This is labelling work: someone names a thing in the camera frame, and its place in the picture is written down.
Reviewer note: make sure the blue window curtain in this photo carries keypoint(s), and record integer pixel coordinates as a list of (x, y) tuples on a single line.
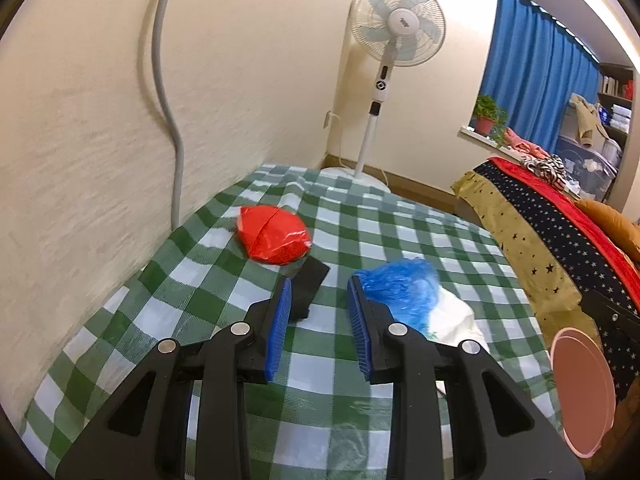
[(534, 66)]

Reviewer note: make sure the pink folded clothing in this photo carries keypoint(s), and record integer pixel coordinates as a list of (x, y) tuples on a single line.
[(524, 146)]

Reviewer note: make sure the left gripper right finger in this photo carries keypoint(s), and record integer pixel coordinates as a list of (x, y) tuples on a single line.
[(497, 432)]

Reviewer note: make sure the black small object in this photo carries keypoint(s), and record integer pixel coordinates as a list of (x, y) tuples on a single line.
[(305, 285)]

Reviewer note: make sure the white green printed bag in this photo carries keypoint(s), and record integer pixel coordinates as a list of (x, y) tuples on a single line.
[(451, 320)]

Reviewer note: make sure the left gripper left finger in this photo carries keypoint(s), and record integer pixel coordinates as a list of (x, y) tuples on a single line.
[(140, 431)]

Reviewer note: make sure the pink plastic trash bin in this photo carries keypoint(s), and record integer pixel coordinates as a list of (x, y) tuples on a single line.
[(585, 389)]

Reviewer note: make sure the green white checkered tablecloth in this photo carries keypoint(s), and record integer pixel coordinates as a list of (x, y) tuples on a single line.
[(318, 419)]

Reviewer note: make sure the red star-pattern bed blanket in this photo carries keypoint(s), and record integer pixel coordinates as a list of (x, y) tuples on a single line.
[(556, 251)]

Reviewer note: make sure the wooden bookshelf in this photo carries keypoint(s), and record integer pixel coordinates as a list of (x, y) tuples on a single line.
[(617, 95)]

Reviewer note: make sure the red plastic bag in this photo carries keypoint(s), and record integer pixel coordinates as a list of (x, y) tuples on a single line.
[(272, 235)]

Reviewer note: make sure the zebra striped clothing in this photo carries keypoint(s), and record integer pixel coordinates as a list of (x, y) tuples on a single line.
[(550, 168)]

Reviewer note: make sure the beige jacket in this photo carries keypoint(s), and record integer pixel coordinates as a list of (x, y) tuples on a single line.
[(589, 126)]

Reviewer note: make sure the clear plastic storage box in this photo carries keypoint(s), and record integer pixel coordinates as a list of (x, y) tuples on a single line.
[(589, 168)]

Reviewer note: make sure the orange pillow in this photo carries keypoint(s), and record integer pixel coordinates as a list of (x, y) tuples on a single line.
[(623, 233)]

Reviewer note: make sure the potted green plant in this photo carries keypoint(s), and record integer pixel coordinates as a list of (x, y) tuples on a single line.
[(490, 119)]

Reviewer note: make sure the white standing fan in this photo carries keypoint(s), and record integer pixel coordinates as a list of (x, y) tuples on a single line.
[(397, 33)]

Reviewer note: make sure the blue plastic bag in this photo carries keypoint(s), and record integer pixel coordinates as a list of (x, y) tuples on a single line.
[(408, 287)]

